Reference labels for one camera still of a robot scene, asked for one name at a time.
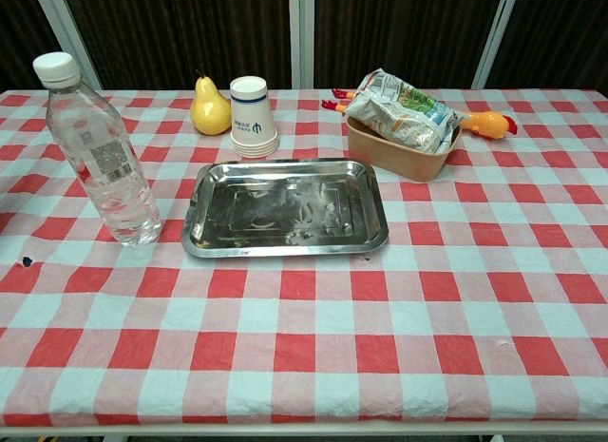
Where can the clear plastic bottle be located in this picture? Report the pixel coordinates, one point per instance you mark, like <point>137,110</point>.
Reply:
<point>104,176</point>

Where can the metal rectangular tray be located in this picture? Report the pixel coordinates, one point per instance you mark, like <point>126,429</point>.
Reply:
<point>285,209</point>

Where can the brown paper food box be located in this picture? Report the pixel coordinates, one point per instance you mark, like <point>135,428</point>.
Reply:
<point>394,159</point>

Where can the white paper cup stack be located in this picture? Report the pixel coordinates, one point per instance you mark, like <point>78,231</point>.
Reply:
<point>252,119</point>

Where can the red white checkered tablecloth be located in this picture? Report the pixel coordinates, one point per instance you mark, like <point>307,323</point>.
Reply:
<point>304,342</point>

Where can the yellow pear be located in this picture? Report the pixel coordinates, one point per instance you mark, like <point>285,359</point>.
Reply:
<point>209,111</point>

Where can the crumpled snack bag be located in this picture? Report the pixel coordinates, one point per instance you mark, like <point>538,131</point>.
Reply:
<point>404,111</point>

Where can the yellow rubber chicken toy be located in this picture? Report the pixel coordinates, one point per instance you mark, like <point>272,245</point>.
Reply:
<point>489,123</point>

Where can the dark brown curtain panel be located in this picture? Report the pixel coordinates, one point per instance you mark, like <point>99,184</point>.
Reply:
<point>19,33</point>
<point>190,28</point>
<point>394,28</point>
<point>560,33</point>

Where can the white partition post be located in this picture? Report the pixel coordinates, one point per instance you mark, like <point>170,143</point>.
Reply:
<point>494,38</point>
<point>302,33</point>
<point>71,33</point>

